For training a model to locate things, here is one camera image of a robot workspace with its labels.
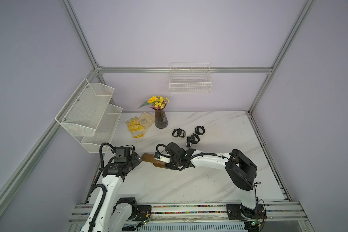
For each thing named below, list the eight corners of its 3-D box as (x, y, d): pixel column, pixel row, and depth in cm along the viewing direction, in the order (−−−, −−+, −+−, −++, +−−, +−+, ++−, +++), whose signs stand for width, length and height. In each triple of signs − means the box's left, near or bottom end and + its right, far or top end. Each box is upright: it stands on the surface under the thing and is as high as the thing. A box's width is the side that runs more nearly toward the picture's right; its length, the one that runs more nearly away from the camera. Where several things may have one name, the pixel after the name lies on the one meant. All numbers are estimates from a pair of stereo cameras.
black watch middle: (188, 140, 105) (188, 137, 102) (193, 135, 107) (193, 133, 105) (195, 145, 102) (195, 142, 100) (199, 140, 105) (200, 137, 102)
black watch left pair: (172, 137, 106) (172, 135, 104) (172, 130, 110) (172, 128, 108) (185, 137, 106) (185, 135, 104) (185, 130, 110) (185, 128, 108)
